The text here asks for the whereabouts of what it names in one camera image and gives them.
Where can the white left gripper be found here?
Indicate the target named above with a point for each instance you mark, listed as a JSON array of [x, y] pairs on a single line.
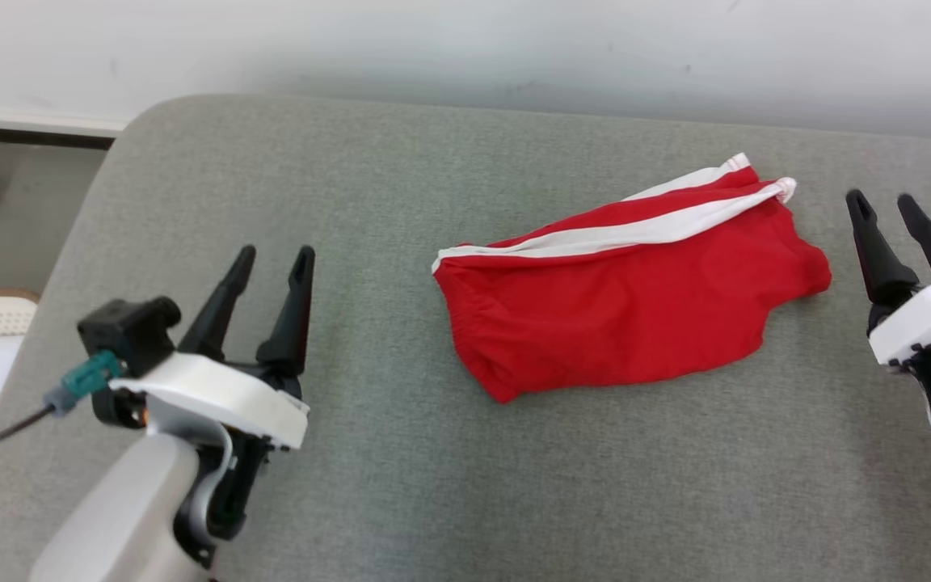
[[223, 396]]

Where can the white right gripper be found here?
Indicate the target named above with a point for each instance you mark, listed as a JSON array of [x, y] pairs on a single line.
[[930, 315]]

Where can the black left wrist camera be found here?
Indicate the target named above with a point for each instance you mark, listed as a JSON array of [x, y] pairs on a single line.
[[130, 331]]

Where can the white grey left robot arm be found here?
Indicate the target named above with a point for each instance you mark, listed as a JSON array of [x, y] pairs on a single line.
[[126, 517]]

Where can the white baseboard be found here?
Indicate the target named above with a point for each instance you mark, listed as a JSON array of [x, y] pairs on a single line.
[[29, 121]]

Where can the red shorts with white stripes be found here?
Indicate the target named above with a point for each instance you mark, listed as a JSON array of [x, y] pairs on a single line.
[[635, 307]]

